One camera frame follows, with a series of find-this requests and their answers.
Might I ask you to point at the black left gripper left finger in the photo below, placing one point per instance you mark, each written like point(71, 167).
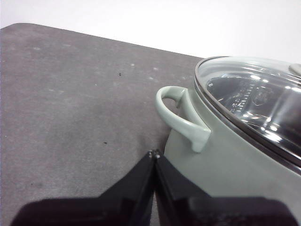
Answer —
point(117, 207)

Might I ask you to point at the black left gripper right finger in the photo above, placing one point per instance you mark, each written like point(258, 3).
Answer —
point(188, 207)

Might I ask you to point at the glass lid with green knob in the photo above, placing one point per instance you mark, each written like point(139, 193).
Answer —
point(249, 94)

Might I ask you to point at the pale green electric steamer pot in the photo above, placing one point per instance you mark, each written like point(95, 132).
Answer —
point(230, 164)

